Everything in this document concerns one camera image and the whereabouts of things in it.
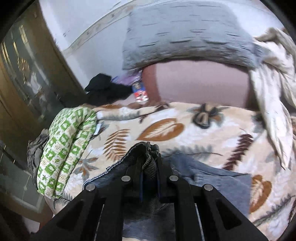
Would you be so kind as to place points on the grey quilted pillow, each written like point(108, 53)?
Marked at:
point(185, 34)

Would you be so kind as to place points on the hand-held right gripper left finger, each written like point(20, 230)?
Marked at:
point(135, 185)

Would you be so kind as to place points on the colourful small packet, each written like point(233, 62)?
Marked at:
point(140, 92)

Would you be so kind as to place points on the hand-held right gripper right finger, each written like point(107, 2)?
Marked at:
point(163, 185)

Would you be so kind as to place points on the grey crumpled cloth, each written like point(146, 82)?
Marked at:
point(34, 148)

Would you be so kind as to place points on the black cloth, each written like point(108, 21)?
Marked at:
point(104, 88)

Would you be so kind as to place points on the pink brown bolster cushion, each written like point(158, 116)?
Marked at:
point(196, 83)

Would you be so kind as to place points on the cream crumpled sheet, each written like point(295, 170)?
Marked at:
point(270, 97)

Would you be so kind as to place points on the grey denim pants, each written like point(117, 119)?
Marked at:
point(219, 185)

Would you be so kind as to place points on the wooden door with glass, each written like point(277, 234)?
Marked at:
point(23, 69)

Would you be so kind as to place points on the purple plastic bag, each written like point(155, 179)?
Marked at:
point(126, 78)

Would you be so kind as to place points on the green patterned quilt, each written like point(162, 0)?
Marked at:
point(64, 148)

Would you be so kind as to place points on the leaf print blanket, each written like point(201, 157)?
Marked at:
point(208, 129)

